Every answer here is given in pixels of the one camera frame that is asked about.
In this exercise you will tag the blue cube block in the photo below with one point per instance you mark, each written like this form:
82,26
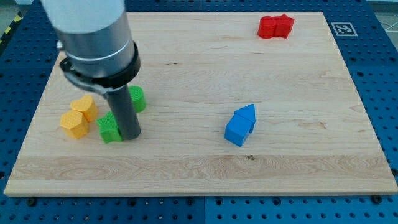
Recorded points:
237,130

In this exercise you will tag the green circle block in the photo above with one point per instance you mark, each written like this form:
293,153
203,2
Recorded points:
138,98

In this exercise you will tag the green star block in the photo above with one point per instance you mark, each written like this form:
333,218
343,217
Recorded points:
108,128

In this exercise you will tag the white fiducial marker tag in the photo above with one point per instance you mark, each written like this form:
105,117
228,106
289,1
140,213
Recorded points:
344,29

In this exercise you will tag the red circle block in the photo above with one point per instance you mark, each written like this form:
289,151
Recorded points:
267,25

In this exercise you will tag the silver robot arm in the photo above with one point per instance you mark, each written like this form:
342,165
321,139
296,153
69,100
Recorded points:
96,38

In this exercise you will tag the yellow hexagon block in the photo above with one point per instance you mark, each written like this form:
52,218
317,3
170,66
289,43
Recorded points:
74,124

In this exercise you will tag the yellow heart block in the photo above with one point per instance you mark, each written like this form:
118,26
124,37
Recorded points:
87,106

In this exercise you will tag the red star block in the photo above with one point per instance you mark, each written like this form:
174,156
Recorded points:
284,26

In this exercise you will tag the blue triangle block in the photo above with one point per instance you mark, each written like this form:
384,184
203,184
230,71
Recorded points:
249,113

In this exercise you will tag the wooden board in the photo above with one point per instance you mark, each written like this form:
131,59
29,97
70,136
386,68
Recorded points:
312,135

